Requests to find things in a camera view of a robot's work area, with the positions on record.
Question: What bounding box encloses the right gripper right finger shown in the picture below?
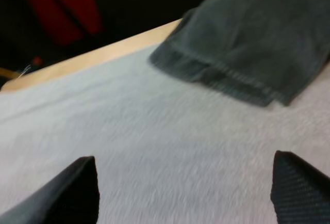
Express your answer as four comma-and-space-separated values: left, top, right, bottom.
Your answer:
270, 150, 330, 224

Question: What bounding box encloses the grey-green towel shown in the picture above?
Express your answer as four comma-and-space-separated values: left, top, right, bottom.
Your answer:
147, 0, 330, 107

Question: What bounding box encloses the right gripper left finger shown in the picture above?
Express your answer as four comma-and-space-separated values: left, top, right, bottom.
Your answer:
0, 155, 101, 224

